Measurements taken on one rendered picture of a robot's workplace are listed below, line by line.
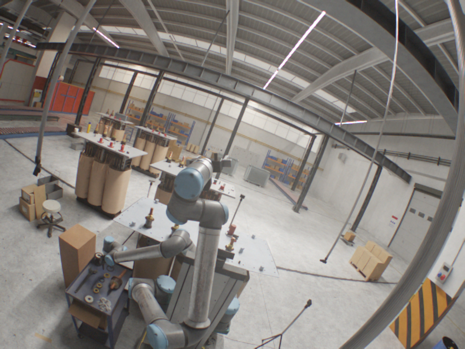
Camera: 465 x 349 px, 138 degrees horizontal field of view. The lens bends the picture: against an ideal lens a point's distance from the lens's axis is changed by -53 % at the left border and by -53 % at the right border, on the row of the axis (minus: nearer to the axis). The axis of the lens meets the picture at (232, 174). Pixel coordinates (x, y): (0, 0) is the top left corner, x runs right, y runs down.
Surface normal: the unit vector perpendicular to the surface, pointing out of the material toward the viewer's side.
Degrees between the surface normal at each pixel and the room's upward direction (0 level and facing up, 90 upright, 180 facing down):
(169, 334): 15
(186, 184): 96
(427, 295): 90
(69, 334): 0
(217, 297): 90
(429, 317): 90
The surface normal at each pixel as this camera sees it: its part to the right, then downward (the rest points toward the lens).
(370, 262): -0.93, -0.34
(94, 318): 0.36, -0.74
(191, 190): -0.11, 0.24
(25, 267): 0.36, -0.92
